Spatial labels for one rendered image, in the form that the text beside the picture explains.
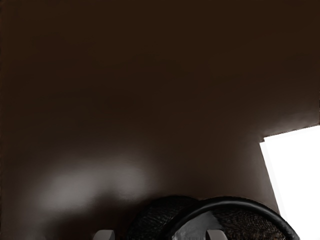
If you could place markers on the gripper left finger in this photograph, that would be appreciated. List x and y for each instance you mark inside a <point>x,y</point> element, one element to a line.
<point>103,235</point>

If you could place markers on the white flat box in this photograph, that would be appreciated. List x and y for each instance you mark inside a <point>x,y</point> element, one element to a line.
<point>295,180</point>

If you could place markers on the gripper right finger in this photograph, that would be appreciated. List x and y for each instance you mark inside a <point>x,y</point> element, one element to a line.
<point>216,235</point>

